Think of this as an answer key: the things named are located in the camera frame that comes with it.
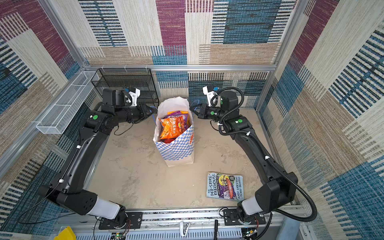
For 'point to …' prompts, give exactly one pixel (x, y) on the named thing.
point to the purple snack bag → (185, 114)
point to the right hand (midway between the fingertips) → (189, 110)
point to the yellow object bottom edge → (67, 234)
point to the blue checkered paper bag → (179, 151)
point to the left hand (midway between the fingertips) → (156, 107)
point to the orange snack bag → (171, 127)
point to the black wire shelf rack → (119, 78)
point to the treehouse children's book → (225, 186)
